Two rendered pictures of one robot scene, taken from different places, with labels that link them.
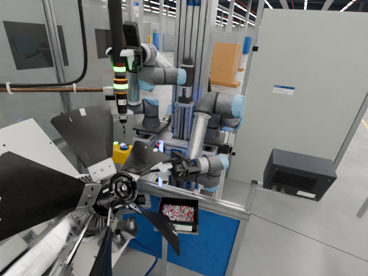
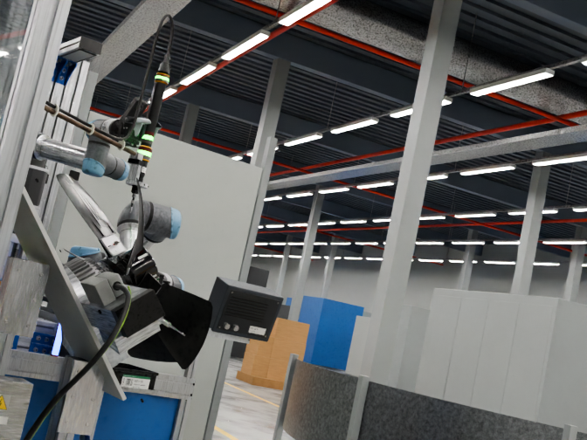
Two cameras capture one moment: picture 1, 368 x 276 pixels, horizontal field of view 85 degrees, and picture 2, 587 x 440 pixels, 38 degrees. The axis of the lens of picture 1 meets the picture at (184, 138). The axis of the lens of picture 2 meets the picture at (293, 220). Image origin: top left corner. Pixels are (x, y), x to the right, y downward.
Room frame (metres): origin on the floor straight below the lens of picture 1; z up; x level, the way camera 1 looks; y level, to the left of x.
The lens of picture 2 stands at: (-1.43, 1.87, 1.13)
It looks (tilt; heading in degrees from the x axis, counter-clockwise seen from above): 7 degrees up; 311
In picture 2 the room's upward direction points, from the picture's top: 12 degrees clockwise
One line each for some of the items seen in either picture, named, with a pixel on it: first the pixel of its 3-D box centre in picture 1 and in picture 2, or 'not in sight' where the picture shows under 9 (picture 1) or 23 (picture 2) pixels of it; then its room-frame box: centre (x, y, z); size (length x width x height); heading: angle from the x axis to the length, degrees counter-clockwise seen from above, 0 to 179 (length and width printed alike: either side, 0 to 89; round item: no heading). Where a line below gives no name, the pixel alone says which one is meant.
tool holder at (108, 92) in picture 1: (119, 102); (138, 170); (0.65, 0.23, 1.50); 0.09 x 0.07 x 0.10; 109
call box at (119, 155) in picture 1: (118, 153); not in sight; (1.08, 0.40, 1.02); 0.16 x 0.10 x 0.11; 74
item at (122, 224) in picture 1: (126, 229); not in sight; (0.62, 0.23, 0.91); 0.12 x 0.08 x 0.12; 74
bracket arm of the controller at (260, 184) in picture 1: (274, 189); (222, 334); (0.83, -0.49, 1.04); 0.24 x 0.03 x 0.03; 74
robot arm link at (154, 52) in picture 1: (146, 53); (101, 131); (0.93, 0.19, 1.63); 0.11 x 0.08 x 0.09; 174
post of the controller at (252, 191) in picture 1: (251, 196); (194, 351); (0.85, -0.39, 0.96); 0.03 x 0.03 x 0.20; 74
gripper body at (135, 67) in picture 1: (132, 57); (127, 132); (0.77, 0.21, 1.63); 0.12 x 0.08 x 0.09; 174
